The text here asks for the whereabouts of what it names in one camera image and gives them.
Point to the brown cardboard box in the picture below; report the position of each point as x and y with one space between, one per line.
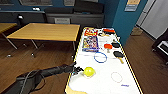
136 31

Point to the dark grey sofa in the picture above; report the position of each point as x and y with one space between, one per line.
80 13

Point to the red black striker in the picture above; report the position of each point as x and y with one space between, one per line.
108 31

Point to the yellow wall notice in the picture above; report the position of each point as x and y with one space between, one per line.
132 5

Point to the yellow air hockey table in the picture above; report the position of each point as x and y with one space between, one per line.
103 83

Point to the colourful game box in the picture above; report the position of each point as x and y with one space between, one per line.
90 43

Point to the yellow wooden table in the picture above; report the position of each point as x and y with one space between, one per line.
46 32
6 28

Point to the interior glass window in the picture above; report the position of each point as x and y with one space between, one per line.
35 2

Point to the black paddle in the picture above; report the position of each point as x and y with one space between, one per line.
115 44
117 54

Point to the small yellow bowl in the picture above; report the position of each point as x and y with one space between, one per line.
89 72

